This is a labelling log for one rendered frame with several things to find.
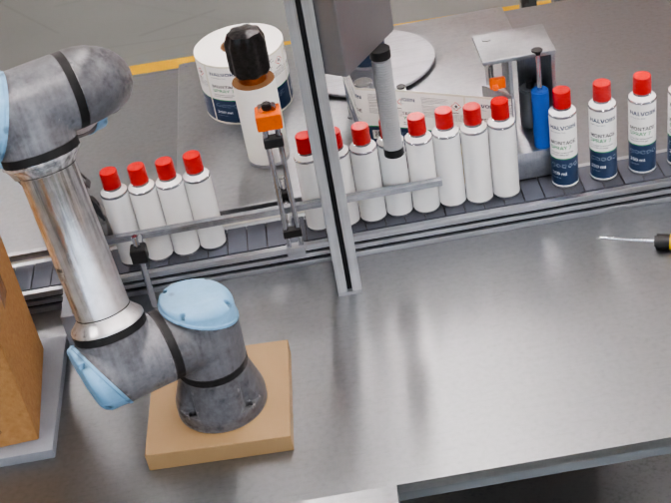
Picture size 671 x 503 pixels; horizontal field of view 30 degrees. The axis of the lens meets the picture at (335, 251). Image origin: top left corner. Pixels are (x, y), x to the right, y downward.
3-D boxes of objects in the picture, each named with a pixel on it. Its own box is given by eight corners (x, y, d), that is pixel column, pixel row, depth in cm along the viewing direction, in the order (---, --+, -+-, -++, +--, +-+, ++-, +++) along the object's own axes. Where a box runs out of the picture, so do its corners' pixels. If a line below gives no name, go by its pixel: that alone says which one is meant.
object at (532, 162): (548, 138, 254) (542, 24, 239) (564, 172, 243) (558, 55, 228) (480, 150, 254) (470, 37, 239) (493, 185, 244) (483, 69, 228)
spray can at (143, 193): (173, 244, 244) (149, 156, 232) (174, 258, 240) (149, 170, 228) (147, 249, 244) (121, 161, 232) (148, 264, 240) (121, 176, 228)
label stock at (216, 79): (195, 124, 281) (180, 67, 272) (224, 78, 296) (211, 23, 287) (279, 125, 275) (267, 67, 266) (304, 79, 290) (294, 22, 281)
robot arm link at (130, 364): (194, 387, 194) (68, 52, 175) (105, 429, 189) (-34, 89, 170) (169, 365, 204) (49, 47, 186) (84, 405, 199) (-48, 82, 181)
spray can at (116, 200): (149, 249, 244) (123, 161, 232) (146, 264, 240) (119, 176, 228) (123, 251, 245) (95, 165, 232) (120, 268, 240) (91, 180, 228)
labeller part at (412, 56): (424, 24, 302) (423, 20, 302) (445, 86, 277) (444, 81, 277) (298, 47, 303) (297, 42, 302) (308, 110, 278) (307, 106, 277)
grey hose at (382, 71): (402, 146, 224) (388, 41, 211) (405, 157, 221) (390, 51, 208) (382, 150, 224) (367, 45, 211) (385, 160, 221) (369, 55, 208)
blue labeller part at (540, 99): (550, 157, 245) (546, 83, 236) (554, 166, 243) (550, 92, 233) (533, 160, 245) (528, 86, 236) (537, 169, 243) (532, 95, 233)
